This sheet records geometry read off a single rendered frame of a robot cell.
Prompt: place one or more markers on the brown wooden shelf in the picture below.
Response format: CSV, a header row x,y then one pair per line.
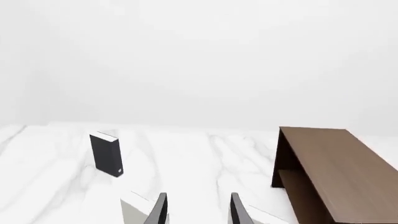
x,y
335,172

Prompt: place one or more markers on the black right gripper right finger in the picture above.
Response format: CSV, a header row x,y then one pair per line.
x,y
238,213

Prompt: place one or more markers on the black book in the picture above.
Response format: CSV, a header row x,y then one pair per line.
x,y
107,155

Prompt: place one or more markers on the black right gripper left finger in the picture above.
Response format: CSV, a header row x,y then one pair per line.
x,y
159,212

